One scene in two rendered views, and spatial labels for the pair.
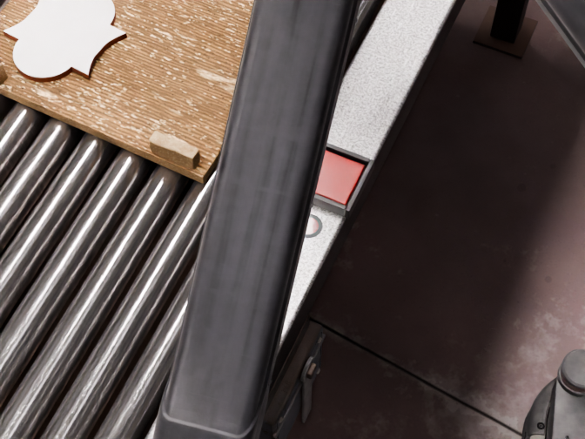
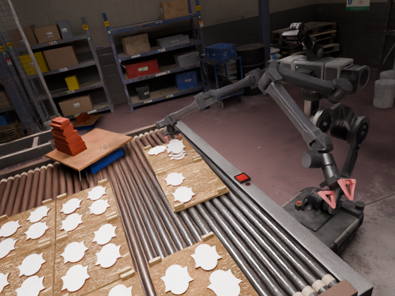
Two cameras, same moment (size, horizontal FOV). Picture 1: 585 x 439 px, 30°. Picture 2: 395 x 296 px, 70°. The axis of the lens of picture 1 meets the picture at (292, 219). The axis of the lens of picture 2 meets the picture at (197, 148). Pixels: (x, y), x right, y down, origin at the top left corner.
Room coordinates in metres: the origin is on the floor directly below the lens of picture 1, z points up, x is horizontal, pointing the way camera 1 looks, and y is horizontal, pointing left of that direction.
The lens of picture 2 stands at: (-0.17, 1.12, 1.97)
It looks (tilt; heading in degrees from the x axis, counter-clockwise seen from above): 29 degrees down; 316
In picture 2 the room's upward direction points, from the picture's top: 10 degrees counter-clockwise
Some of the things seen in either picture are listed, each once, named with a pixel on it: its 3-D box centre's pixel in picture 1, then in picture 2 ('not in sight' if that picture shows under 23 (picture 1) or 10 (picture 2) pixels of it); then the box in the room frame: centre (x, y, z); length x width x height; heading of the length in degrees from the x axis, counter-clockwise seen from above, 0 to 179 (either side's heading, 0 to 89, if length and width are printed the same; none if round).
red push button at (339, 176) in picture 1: (332, 178); (242, 178); (0.68, -0.05, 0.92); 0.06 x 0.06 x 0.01; 65
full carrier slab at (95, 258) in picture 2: not in sight; (91, 254); (0.97, 0.85, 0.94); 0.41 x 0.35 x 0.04; 154
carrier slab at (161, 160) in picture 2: not in sight; (171, 155); (1.31, -0.03, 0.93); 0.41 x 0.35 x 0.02; 154
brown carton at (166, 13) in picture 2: not in sight; (174, 9); (4.28, -3.25, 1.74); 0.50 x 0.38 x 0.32; 58
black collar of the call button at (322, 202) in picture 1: (332, 178); (242, 178); (0.68, -0.05, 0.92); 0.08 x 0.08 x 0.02; 65
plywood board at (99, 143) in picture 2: not in sight; (89, 147); (1.90, 0.30, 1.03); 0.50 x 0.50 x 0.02; 4
